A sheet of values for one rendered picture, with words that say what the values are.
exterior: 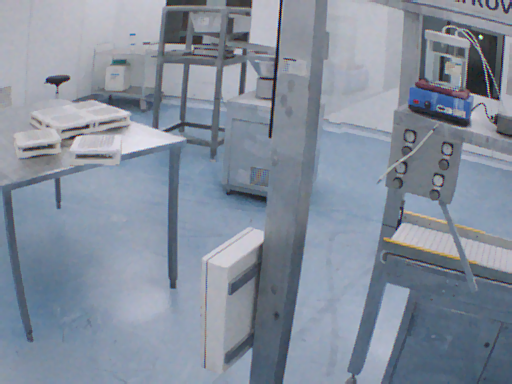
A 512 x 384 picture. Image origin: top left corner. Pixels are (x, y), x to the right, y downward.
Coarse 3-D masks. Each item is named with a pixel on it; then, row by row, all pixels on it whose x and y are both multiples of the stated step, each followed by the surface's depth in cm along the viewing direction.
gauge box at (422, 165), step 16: (400, 128) 149; (400, 144) 151; (416, 144) 148; (432, 144) 146; (416, 160) 150; (432, 160) 147; (448, 160) 144; (416, 176) 151; (432, 176) 148; (448, 176) 146; (416, 192) 152; (448, 192) 147
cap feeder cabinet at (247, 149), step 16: (240, 96) 438; (256, 96) 443; (240, 112) 420; (256, 112) 415; (240, 128) 423; (256, 128) 419; (320, 128) 451; (224, 144) 433; (240, 144) 427; (256, 144) 423; (224, 160) 437; (240, 160) 432; (256, 160) 427; (224, 176) 441; (240, 176) 435; (256, 176) 431; (256, 192) 436
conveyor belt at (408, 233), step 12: (408, 228) 183; (420, 228) 184; (408, 240) 174; (420, 240) 174; (432, 240) 175; (444, 240) 175; (468, 240) 176; (384, 252) 167; (444, 252) 166; (456, 252) 166; (468, 252) 167; (480, 252) 167; (492, 252) 167; (504, 252) 167; (492, 264) 158; (504, 264) 159
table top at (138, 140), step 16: (0, 112) 325; (16, 112) 325; (0, 128) 285; (16, 128) 286; (32, 128) 286; (112, 128) 291; (128, 128) 292; (144, 128) 294; (0, 144) 254; (64, 144) 259; (128, 144) 264; (144, 144) 265; (160, 144) 267; (176, 144) 274; (0, 160) 230; (16, 160) 231; (32, 160) 233; (48, 160) 234; (64, 160) 235; (0, 176) 210; (16, 176) 211; (32, 176) 213; (48, 176) 219
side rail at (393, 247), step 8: (384, 240) 165; (384, 248) 165; (392, 248) 164; (400, 248) 163; (408, 248) 161; (416, 256) 161; (424, 256) 159; (432, 256) 158; (440, 256) 156; (448, 264) 156; (456, 264) 154; (472, 264) 151; (480, 264) 150; (472, 272) 152; (480, 272) 151; (488, 272) 149; (496, 272) 148; (504, 272) 146; (504, 280) 147
